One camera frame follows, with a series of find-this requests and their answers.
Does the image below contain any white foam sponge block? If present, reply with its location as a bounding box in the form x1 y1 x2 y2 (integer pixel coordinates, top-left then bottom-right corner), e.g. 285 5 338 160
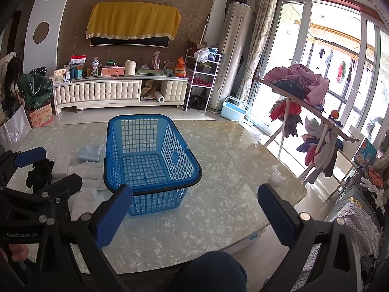
52 153 71 179

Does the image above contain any white quilted cloth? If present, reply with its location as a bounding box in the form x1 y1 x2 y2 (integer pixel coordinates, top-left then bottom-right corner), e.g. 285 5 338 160
67 162 106 221

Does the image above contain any light blue cloth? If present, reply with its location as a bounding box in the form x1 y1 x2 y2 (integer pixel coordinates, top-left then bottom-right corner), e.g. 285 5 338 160
78 144 102 162

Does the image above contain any blue plastic basket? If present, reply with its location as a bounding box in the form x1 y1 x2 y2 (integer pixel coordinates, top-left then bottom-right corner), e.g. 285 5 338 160
104 114 203 216

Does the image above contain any black plush toy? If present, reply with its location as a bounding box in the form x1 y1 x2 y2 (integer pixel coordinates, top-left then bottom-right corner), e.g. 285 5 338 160
26 158 55 194

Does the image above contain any white paper shopping bag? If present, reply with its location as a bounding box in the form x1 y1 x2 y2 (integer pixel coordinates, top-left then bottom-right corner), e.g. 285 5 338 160
0 106 32 152

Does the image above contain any cardboard box with print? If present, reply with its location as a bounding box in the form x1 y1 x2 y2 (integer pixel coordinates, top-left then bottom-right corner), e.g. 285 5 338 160
26 102 53 128

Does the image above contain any person in beige jacket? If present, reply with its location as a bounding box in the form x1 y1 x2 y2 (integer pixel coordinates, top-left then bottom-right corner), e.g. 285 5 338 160
1 57 26 119

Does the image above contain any green plastic bag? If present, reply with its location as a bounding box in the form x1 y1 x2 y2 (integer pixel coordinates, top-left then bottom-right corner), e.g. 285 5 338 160
17 74 53 110

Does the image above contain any white tufted TV cabinet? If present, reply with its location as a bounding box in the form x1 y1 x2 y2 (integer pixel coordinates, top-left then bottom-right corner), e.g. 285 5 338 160
53 74 188 115

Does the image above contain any pink drawer box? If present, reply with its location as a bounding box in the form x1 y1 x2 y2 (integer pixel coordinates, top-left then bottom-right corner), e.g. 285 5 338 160
101 66 125 76

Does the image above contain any paper towel roll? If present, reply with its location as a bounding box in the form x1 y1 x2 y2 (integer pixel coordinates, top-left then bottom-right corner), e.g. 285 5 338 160
154 91 165 103

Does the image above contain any cream plastic canister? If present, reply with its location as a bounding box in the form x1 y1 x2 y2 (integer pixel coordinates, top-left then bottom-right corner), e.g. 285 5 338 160
125 60 136 76

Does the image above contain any orange fruit on board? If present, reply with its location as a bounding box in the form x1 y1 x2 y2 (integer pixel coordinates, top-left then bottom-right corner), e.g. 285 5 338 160
330 110 339 119

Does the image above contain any orange bag on cabinet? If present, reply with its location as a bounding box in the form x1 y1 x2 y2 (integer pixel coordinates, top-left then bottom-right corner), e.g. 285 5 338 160
174 57 186 78

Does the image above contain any yellow TV cover cloth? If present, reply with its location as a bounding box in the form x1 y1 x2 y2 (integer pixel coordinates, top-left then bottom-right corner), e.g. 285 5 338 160
86 1 181 40

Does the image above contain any white metal shelf rack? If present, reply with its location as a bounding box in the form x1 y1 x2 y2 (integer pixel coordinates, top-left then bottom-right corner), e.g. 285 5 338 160
183 47 221 111

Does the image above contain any pink clothes pile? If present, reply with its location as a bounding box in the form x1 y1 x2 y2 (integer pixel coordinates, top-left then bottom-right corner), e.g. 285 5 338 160
264 64 330 106

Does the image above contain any light blue storage box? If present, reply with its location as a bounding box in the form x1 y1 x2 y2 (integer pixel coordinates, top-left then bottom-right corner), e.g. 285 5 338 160
220 96 250 121

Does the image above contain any silver standing air conditioner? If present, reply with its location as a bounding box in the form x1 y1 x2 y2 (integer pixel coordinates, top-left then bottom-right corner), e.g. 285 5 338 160
208 2 253 111

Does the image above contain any patterned beige curtain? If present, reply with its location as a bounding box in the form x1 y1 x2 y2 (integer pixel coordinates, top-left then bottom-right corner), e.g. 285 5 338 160
237 0 277 103

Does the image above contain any wall mounted television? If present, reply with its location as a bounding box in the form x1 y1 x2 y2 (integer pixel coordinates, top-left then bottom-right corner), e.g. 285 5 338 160
90 37 170 48

